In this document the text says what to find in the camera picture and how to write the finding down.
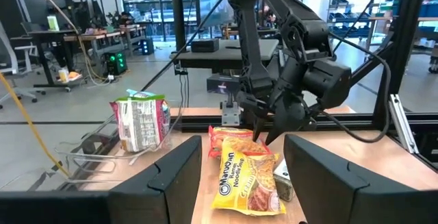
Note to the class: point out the flat black box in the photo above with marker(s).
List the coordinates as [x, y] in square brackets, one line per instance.
[205, 45]

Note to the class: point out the grey office chair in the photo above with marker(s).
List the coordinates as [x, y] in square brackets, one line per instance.
[10, 56]

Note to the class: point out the silver aluminium strut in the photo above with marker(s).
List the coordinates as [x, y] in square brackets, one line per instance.
[403, 124]

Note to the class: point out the large display screen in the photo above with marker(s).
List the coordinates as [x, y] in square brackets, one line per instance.
[212, 1]

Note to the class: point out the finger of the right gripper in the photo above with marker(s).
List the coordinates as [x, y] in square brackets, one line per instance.
[287, 114]
[256, 107]

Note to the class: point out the white green ramen packet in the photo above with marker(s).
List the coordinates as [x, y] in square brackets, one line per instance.
[140, 124]

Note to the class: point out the silver frame bracket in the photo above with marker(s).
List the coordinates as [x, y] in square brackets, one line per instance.
[230, 118]

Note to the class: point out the blue ramen noodle packet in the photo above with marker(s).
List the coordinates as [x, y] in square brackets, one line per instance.
[137, 93]

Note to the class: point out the white bottle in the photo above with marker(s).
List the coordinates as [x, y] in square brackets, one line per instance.
[63, 75]

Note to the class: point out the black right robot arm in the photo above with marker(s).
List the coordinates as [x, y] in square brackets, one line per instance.
[250, 46]

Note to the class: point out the wooden workbench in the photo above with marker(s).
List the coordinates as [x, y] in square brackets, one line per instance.
[96, 36]

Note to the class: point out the black office desk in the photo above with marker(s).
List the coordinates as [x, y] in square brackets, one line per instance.
[48, 33]

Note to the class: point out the clear plastic bin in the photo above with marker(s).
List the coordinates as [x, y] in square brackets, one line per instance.
[85, 148]

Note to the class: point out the yellow ramen noodle packet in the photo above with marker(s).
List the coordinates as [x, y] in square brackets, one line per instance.
[246, 179]

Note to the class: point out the blue storage bins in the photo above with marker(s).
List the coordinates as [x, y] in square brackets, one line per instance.
[429, 10]

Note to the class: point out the orange cloth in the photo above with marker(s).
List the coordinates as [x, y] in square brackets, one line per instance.
[74, 76]

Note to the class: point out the orange ramen noodle packet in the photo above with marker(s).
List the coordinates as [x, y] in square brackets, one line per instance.
[226, 136]

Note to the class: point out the black lit device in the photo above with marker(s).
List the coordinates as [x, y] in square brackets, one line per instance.
[222, 84]

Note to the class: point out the person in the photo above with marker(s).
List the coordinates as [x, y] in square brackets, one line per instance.
[126, 18]

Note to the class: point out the yellow-green box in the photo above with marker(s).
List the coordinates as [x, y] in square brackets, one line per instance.
[53, 23]

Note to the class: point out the black side table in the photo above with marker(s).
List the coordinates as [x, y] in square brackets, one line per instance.
[219, 58]

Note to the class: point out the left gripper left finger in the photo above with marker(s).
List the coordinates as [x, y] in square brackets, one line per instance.
[102, 207]

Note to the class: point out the small black lit tower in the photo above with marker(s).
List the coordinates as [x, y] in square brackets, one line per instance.
[146, 46]

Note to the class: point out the wooden table grey legs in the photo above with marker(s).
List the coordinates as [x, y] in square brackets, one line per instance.
[393, 18]

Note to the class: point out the herb jar white lid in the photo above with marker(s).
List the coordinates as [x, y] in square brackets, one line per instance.
[284, 183]

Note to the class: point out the black vertical post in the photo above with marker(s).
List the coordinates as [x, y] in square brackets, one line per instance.
[178, 11]

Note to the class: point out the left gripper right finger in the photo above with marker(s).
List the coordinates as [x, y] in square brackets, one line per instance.
[359, 207]

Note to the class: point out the green-lit computer tower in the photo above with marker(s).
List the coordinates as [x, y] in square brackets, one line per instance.
[115, 63]

